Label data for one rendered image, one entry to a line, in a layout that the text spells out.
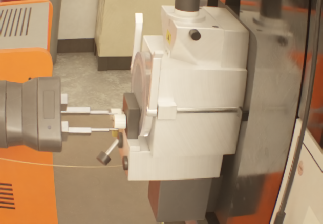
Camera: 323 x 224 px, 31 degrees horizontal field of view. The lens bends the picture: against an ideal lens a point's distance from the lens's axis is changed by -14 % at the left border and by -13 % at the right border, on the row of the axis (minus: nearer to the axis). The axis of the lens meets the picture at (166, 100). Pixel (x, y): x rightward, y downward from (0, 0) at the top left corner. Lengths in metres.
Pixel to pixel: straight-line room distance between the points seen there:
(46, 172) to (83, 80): 2.75
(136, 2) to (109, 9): 0.17
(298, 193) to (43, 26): 0.76
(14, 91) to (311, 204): 0.34
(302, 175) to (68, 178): 1.03
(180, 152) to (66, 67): 3.39
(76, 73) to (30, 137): 3.32
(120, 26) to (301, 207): 3.43
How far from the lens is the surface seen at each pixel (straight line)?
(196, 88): 0.64
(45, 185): 1.12
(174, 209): 0.72
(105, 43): 3.89
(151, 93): 0.62
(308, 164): 0.47
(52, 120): 0.62
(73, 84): 3.77
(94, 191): 1.41
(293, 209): 0.50
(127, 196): 1.41
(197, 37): 0.61
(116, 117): 0.67
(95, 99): 3.58
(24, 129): 0.62
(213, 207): 0.75
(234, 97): 0.65
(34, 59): 1.01
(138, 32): 0.71
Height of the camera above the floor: 1.48
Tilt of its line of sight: 24 degrees down
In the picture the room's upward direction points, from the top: 6 degrees clockwise
